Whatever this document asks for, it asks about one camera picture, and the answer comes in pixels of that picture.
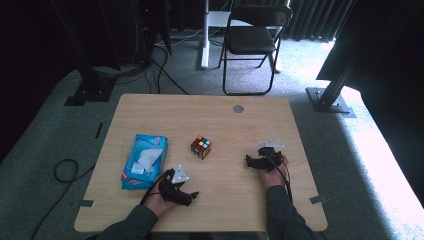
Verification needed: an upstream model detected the right hand-held gripper cable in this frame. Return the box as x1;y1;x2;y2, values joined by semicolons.
266;153;294;203

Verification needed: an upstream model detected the black folding chair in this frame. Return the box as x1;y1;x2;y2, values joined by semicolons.
218;4;294;97

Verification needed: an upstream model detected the black metal stand with base plate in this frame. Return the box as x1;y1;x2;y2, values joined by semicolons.
305;49;357;119

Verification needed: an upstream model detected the person's right hand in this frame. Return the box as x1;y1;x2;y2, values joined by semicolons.
259;153;290;188

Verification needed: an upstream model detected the blue tissue pack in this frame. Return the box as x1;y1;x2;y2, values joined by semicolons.
120;133;169;191

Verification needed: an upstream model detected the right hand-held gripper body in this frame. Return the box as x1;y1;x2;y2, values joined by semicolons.
258;140;285;172

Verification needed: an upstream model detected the white desk leg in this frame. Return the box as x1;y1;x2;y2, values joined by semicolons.
200;0;254;70

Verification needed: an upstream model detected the black stand with square base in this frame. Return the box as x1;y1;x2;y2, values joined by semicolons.
49;0;117;107

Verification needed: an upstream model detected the dark pleated curtain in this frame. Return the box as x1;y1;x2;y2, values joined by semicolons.
286;0;356;43

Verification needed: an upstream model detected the white tissue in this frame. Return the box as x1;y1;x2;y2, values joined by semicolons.
137;148;164;174

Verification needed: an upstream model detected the person's left hand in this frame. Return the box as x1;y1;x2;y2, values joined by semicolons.
143;189;178;218

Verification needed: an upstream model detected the white floor cable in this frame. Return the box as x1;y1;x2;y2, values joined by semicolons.
154;26;205;48

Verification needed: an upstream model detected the colourful puzzle cube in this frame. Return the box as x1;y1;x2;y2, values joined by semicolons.
190;134;212;160

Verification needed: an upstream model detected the black looped floor cable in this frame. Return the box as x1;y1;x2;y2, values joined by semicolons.
31;158;97;240

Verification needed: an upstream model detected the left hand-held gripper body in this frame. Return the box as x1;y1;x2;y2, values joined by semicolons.
158;164;194;205

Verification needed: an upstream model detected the bundle of black floor cables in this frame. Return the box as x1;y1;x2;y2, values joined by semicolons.
93;33;190;96

